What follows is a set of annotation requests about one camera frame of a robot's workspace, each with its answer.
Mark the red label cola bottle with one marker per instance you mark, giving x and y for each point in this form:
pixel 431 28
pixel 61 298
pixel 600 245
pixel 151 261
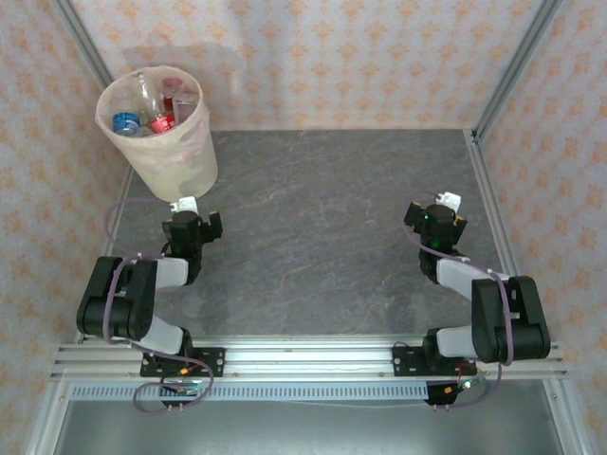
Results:
pixel 163 124

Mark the blue label white cap bottle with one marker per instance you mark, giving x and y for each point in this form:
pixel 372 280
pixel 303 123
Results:
pixel 125 121

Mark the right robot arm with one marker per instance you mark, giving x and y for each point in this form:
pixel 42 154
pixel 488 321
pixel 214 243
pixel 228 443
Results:
pixel 512 322

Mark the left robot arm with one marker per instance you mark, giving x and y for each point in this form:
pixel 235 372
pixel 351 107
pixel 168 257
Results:
pixel 118 303

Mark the white bin with pink liner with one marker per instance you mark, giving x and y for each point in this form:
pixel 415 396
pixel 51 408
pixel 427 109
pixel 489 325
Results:
pixel 180 166

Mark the small circuit board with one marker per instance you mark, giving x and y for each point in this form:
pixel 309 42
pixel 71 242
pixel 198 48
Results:
pixel 467 385
pixel 187 388

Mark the grey metal shelf panel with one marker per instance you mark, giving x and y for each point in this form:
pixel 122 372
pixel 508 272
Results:
pixel 308 431

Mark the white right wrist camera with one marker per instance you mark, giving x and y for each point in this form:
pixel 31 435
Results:
pixel 450 199

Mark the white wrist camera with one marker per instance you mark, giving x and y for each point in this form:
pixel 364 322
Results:
pixel 186 205
pixel 450 199

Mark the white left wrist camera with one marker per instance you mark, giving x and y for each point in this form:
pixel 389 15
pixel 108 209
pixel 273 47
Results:
pixel 186 205

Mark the aluminium table side rail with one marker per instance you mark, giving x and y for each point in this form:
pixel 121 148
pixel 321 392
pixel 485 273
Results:
pixel 491 199
pixel 114 223

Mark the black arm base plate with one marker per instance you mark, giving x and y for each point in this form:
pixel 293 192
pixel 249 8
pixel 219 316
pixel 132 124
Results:
pixel 213 360
pixel 403 362

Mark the aluminium mounting rail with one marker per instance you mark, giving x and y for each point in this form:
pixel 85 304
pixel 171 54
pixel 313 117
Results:
pixel 308 360

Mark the aluminium frame post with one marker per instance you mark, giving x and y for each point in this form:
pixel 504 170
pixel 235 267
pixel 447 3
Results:
pixel 517 61
pixel 76 28

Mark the aluminium frame leg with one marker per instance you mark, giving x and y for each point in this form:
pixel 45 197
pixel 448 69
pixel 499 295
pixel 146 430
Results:
pixel 564 422
pixel 47 422

